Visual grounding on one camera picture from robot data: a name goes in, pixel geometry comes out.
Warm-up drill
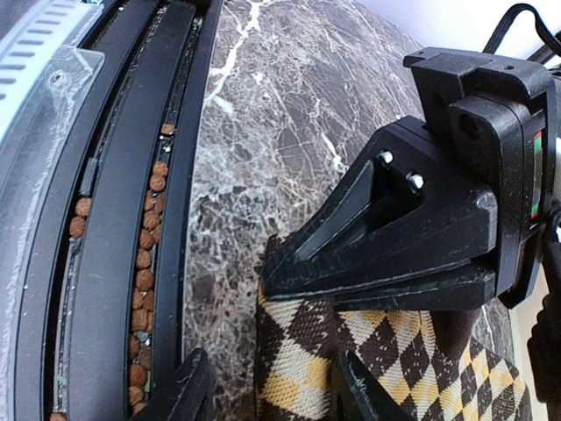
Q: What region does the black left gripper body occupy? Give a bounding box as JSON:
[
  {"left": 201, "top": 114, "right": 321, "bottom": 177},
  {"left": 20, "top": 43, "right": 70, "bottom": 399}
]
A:
[{"left": 403, "top": 47, "right": 557, "bottom": 309}]

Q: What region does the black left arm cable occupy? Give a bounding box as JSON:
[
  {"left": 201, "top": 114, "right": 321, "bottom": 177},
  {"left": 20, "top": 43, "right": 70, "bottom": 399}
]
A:
[{"left": 481, "top": 3, "right": 561, "bottom": 67}]

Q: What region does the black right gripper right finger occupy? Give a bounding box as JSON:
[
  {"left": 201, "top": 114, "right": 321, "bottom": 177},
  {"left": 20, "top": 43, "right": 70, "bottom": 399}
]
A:
[{"left": 330, "top": 350, "right": 412, "bottom": 421}]

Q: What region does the black front table rail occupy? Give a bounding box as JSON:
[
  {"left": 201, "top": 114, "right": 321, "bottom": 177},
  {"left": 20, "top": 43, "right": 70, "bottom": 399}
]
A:
[{"left": 1, "top": 1, "right": 222, "bottom": 420}]

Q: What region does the white slotted cable duct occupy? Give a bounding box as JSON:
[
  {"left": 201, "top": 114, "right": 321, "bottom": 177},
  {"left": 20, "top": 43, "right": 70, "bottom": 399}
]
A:
[{"left": 1, "top": 1, "right": 104, "bottom": 137}]

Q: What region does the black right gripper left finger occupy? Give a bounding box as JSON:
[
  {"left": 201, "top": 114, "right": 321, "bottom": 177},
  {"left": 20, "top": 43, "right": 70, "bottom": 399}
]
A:
[{"left": 142, "top": 348, "right": 214, "bottom": 421}]

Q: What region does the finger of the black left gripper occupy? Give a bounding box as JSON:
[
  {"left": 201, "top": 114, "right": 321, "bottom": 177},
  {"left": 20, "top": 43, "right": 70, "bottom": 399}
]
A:
[
  {"left": 266, "top": 258, "right": 496, "bottom": 311},
  {"left": 262, "top": 117, "right": 498, "bottom": 296}
]

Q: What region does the brown yellow argyle sock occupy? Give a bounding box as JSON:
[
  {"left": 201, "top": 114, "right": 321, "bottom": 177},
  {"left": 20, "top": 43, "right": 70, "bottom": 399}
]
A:
[{"left": 253, "top": 234, "right": 534, "bottom": 421}]

